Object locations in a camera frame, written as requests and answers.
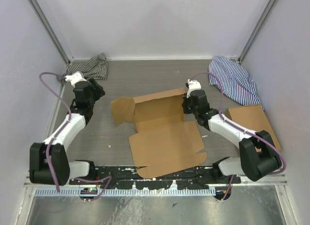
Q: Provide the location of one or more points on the white slotted cable duct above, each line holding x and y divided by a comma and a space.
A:
93, 192

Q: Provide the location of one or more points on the right aluminium corner post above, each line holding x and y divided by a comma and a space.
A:
258, 27

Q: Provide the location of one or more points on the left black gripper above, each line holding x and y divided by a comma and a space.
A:
99, 90

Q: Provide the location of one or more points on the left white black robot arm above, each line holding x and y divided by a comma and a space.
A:
48, 160

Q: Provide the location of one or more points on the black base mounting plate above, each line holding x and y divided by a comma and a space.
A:
126, 177

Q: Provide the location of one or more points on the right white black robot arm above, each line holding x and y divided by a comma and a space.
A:
258, 156

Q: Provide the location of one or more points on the black white striped cloth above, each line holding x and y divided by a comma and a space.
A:
95, 68

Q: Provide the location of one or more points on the folded brown cardboard box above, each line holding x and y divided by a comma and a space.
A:
254, 118

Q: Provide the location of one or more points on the brown cardboard box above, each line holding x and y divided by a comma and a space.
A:
164, 142
254, 118

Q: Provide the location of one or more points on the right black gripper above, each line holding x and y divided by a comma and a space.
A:
186, 110

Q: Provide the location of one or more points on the aluminium corner post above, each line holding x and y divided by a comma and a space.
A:
51, 29
258, 27

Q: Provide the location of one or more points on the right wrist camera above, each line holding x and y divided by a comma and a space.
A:
191, 85

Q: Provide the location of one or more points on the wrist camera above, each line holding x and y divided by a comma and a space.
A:
191, 85
74, 78

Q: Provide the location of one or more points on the aluminium front rail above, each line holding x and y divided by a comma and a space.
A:
267, 180

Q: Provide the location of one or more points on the left aluminium corner post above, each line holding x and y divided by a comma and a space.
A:
51, 29

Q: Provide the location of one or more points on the blue white striped cloth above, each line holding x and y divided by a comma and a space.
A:
234, 80

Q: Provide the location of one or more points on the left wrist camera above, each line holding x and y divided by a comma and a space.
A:
74, 78

